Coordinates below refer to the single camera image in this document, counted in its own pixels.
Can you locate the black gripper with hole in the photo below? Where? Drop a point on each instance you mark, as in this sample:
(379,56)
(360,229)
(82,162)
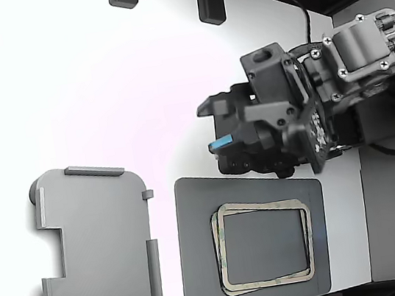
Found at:
(269,77)

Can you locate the beige adhesive frame black backing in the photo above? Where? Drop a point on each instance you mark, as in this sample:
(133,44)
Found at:
(258,207)
(263,289)

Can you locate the black wrist camera with board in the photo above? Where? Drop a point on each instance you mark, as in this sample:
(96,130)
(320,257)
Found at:
(316,134)

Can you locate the dark grey tray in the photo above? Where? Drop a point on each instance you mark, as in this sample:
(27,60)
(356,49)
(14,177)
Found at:
(197,248)

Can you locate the grey plastic fixture plate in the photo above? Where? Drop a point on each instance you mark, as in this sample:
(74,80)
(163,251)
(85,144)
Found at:
(100,244)

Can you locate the gray and black robot arm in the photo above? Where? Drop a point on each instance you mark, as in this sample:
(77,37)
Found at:
(361,49)

